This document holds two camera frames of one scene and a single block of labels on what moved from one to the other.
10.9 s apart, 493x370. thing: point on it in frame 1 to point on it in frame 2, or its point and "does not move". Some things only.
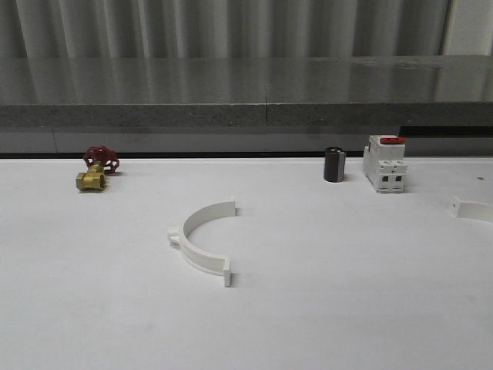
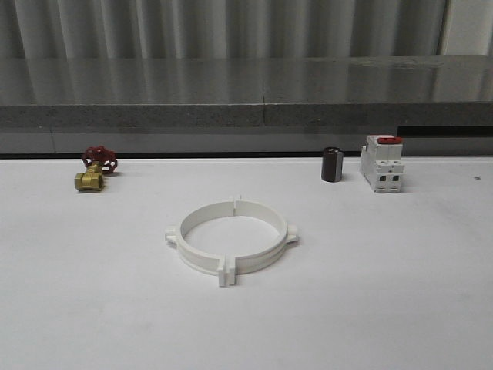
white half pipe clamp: (474, 210) to (287, 233)
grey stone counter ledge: (244, 105) does not move
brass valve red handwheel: (100, 159) does not move
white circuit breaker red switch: (384, 163) does not move
